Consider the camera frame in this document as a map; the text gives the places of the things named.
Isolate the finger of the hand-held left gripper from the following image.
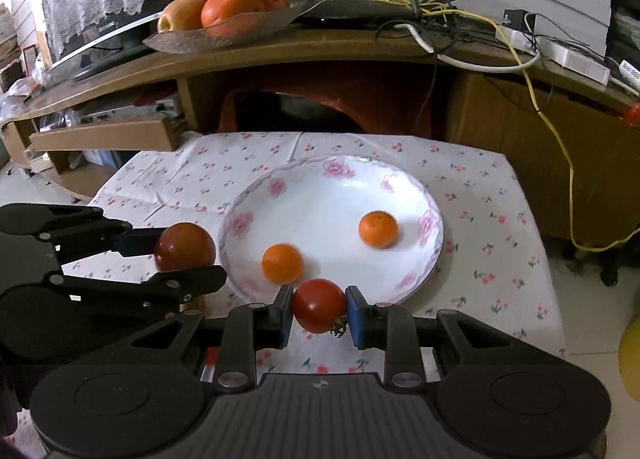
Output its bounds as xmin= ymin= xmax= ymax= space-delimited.
xmin=46 ymin=265 xmax=229 ymax=312
xmin=0 ymin=203 xmax=162 ymax=262

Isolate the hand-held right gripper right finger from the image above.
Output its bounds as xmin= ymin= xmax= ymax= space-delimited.
xmin=344 ymin=285 xmax=552 ymax=388

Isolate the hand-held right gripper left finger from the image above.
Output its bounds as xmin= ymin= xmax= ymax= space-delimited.
xmin=128 ymin=284 xmax=296 ymax=388

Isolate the red tomato with green stem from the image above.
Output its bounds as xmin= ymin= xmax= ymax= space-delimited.
xmin=292 ymin=278 xmax=349 ymax=339

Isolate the dark red tomato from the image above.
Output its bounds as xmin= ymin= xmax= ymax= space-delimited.
xmin=153 ymin=222 xmax=217 ymax=273

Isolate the white floral plate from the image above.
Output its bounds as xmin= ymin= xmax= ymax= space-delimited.
xmin=218 ymin=154 xmax=445 ymax=308

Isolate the small orange tangerine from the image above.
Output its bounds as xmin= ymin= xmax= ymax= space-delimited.
xmin=358 ymin=210 xmax=399 ymax=249
xmin=261 ymin=243 xmax=305 ymax=285

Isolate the floral white tablecloth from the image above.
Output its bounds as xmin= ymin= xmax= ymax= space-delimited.
xmin=60 ymin=131 xmax=569 ymax=390

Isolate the glass fruit bowl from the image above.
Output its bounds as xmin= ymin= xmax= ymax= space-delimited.
xmin=142 ymin=5 xmax=307 ymax=56

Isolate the yellow apple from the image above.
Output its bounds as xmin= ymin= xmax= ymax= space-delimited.
xmin=157 ymin=0 xmax=207 ymax=34

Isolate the wooden cabinet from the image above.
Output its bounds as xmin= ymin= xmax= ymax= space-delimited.
xmin=0 ymin=19 xmax=640 ymax=245

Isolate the large orange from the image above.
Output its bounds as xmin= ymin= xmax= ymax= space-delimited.
xmin=200 ymin=0 xmax=262 ymax=30

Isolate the yellow round object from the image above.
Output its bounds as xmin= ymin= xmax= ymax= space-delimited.
xmin=618 ymin=317 xmax=640 ymax=392

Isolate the white power strip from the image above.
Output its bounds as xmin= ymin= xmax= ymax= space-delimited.
xmin=494 ymin=23 xmax=614 ymax=86

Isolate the black plug adapter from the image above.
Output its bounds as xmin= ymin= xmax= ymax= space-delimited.
xmin=502 ymin=8 xmax=539 ymax=36

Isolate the yellow cable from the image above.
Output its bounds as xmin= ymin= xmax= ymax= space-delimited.
xmin=345 ymin=0 xmax=640 ymax=253

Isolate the white cable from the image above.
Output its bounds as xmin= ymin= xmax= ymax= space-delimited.
xmin=397 ymin=22 xmax=543 ymax=72

